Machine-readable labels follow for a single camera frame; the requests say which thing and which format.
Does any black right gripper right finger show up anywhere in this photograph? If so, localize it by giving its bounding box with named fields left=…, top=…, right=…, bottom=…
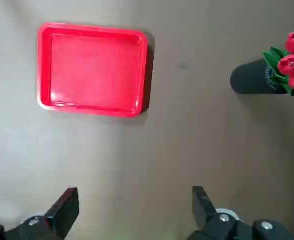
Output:
left=186, top=186, right=294, bottom=240

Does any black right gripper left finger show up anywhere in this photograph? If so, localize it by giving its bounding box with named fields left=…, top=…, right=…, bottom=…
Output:
left=0, top=187, right=79, bottom=240

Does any red plastic tray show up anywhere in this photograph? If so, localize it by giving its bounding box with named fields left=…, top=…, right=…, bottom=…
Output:
left=36, top=22, right=152, bottom=119

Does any black ribbed vase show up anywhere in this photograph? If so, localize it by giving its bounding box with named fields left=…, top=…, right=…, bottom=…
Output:
left=230, top=57, right=291, bottom=95

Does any red artificial tulip bouquet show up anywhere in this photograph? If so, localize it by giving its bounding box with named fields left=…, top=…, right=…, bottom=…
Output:
left=263, top=28, right=294, bottom=97

